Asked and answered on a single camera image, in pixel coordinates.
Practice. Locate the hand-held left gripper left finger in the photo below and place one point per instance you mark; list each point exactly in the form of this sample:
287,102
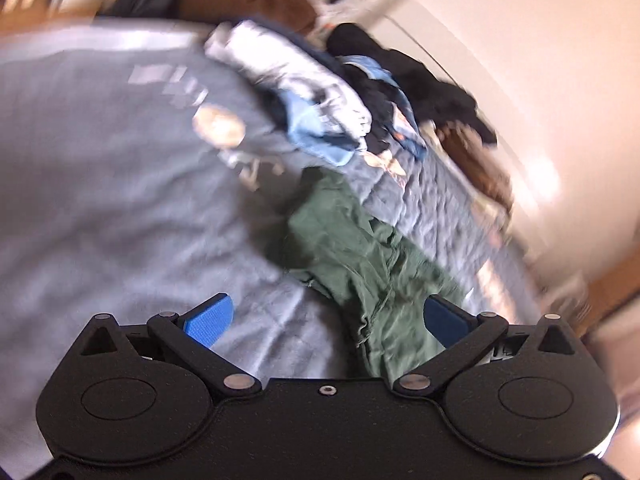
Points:
210,320

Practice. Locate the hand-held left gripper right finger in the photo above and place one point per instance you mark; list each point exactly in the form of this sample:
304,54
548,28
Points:
445,322

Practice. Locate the green t-shirt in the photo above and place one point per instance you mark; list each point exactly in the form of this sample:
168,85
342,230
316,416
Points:
360,260

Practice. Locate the stack of folded brown clothes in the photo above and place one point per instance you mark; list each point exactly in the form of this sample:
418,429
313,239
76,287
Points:
480,165

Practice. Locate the grey printed quilt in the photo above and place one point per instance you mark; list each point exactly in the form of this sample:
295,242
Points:
100,185

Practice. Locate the blue patterned garment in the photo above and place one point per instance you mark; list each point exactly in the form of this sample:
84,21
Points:
405,120

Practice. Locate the light blue garment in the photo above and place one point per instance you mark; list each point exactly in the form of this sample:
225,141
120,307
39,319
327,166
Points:
320,135

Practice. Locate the black jacket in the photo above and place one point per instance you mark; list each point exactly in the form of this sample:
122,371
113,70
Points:
430,85

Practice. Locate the white garment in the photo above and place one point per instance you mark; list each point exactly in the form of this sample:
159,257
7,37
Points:
300,75

